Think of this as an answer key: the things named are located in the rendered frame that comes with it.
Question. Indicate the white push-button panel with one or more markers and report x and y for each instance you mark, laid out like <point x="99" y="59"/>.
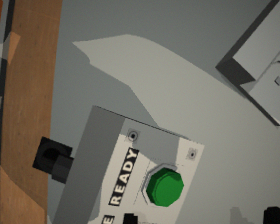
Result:
<point x="121" y="166"/>

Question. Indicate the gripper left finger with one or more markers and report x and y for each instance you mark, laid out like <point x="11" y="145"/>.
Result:
<point x="129" y="218"/>

